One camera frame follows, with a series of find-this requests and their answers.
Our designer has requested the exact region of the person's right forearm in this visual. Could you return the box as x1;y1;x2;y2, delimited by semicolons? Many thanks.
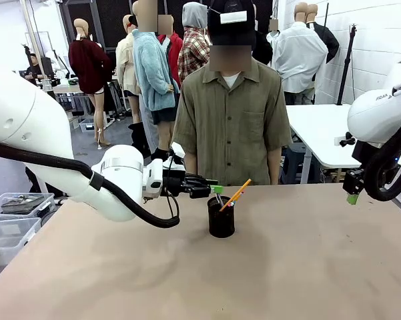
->
183;152;198;177

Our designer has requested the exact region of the background workbench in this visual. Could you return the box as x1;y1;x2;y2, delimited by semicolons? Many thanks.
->
51;75;91;116

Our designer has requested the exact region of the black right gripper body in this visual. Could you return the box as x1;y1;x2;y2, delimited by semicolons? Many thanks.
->
342;168;366;195

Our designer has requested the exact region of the person in olive shirt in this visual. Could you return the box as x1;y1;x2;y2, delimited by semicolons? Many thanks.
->
171;0;293;187

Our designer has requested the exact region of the mannequin in cream jacket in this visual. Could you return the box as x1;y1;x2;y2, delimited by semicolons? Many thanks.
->
115;13;141;124

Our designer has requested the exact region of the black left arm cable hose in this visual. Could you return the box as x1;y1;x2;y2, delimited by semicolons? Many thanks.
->
0;139;181;229

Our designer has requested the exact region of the mannequin in white shirt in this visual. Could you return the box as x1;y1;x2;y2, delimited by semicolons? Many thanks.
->
270;1;330;105

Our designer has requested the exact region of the mannequin in plaid shirt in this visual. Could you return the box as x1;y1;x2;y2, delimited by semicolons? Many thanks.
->
177;1;212;84

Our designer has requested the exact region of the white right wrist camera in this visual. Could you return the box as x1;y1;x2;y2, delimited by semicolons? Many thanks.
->
334;132;356;148

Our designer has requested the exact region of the person's left forearm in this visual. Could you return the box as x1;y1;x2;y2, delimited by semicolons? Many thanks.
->
266;148;283;186

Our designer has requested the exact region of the mannequin in red jacket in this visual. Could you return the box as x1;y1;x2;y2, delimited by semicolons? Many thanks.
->
157;15;184;97

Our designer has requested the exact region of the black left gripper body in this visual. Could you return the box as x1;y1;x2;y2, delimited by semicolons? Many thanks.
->
162;173;189;197

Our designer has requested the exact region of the seated person in black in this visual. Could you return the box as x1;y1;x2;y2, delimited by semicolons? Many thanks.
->
22;53;45;84

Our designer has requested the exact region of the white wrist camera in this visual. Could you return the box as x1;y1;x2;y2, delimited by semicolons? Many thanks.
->
162;142;186;171
334;132;356;148

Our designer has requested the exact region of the yellow pencil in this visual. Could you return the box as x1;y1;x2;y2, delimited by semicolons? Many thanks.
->
219;178;252;212

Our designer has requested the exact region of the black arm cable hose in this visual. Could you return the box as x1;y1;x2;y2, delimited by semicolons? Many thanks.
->
363;121;401;202
0;139;181;229

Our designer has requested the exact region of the large white table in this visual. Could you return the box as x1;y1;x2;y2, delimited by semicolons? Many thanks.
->
285;103;366;169

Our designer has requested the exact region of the grey floor crate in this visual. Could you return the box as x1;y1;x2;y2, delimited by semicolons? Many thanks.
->
78;117;97;133

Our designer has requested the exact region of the clear plastic bin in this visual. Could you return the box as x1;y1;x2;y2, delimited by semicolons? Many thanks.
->
0;192;57;218
0;213;43;268

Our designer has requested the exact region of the black tripod stand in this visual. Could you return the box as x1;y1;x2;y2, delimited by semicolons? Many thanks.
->
336;23;359;106

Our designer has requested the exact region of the black mesh pen holder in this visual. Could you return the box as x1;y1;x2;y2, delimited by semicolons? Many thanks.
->
207;195;236;239

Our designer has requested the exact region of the mannequin in black jacket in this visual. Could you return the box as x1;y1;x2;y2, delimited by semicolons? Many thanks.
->
306;3;340;65

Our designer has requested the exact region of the mannequin in maroon sweater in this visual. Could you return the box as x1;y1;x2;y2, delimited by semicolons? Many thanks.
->
68;18;113;151

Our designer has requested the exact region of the mannequin in blue fleece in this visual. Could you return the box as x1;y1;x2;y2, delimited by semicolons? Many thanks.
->
132;0;181;160

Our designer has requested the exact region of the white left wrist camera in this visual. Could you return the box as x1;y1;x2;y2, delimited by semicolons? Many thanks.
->
162;142;186;171

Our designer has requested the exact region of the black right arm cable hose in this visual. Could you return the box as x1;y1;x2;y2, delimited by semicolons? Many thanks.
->
363;121;401;202

